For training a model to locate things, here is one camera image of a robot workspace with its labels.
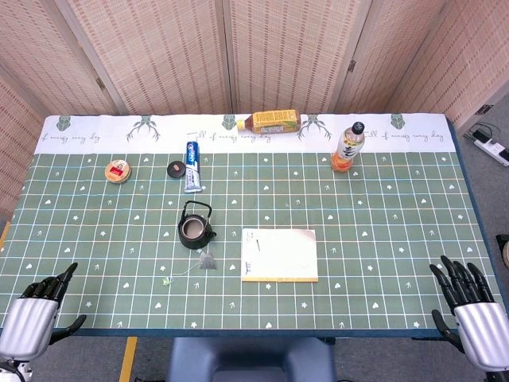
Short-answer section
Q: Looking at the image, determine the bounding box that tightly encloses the right black-silver robot hand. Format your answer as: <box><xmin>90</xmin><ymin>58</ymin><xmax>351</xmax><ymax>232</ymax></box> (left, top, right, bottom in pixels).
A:
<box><xmin>429</xmin><ymin>255</ymin><xmax>509</xmax><ymax>372</ymax></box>

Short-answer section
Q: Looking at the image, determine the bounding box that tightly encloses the left black-silver robot hand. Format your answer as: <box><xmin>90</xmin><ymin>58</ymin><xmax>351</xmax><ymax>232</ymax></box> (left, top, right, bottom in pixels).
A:
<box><xmin>0</xmin><ymin>262</ymin><xmax>87</xmax><ymax>364</ymax></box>

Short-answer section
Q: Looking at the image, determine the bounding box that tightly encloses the pyramid tea bag with string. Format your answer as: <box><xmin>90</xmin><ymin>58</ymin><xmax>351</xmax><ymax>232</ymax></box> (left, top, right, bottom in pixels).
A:
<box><xmin>161</xmin><ymin>250</ymin><xmax>218</xmax><ymax>287</ymax></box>

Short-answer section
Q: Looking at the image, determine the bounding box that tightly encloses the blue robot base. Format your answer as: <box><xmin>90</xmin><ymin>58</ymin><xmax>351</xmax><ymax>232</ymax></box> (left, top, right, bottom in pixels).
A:
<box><xmin>166</xmin><ymin>337</ymin><xmax>337</xmax><ymax>382</ymax></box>

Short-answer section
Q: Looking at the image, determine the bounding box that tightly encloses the black cast-iron teapot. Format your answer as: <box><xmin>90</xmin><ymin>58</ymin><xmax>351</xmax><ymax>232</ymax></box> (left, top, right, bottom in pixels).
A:
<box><xmin>177</xmin><ymin>200</ymin><xmax>218</xmax><ymax>251</ymax></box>

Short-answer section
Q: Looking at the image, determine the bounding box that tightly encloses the yellow-label tea bottle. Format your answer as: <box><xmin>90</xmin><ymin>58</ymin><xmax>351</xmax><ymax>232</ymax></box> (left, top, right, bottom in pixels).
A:
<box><xmin>237</xmin><ymin>109</ymin><xmax>302</xmax><ymax>135</ymax></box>

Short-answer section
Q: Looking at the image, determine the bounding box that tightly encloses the yellow floor tape strip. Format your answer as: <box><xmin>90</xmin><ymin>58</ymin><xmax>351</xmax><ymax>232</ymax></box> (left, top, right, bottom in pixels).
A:
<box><xmin>119</xmin><ymin>336</ymin><xmax>138</xmax><ymax>382</ymax></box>

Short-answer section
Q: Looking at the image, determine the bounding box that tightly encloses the green grid tablecloth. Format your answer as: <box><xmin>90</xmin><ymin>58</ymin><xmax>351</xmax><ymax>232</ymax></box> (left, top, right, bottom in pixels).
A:
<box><xmin>0</xmin><ymin>114</ymin><xmax>502</xmax><ymax>330</ymax></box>

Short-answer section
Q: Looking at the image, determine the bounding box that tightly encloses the round tin with red label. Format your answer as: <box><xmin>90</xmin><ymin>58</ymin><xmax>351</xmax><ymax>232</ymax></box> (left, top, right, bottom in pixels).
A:
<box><xmin>104</xmin><ymin>159</ymin><xmax>132</xmax><ymax>185</ymax></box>

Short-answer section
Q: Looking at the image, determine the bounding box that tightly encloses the white power strip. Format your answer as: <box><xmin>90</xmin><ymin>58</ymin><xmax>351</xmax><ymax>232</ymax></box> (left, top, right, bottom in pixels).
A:
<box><xmin>472</xmin><ymin>138</ymin><xmax>509</xmax><ymax>167</ymax></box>

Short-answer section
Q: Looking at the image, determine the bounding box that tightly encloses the white notebook with yellow edge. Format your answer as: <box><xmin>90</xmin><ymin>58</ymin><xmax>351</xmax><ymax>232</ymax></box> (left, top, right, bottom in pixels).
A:
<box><xmin>240</xmin><ymin>228</ymin><xmax>320</xmax><ymax>283</ymax></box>

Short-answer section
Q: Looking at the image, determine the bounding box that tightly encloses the orange drink bottle black cap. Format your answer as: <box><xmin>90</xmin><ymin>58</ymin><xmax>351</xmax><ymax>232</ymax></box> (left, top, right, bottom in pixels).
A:
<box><xmin>330</xmin><ymin>121</ymin><xmax>366</xmax><ymax>173</ymax></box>

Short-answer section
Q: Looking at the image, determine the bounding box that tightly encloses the blue-white toothpaste tube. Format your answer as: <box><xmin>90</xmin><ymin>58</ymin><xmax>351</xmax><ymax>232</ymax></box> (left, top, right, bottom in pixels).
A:
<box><xmin>183</xmin><ymin>141</ymin><xmax>204</xmax><ymax>194</ymax></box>

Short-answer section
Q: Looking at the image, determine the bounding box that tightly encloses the woven bamboo folding screen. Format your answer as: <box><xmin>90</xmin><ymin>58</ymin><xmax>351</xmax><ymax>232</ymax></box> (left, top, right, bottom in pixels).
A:
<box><xmin>0</xmin><ymin>0</ymin><xmax>509</xmax><ymax>220</ymax></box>

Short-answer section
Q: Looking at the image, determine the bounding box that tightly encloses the black power cable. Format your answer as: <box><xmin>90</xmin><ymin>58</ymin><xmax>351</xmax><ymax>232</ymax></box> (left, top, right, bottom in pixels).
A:
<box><xmin>462</xmin><ymin>122</ymin><xmax>500</xmax><ymax>141</ymax></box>

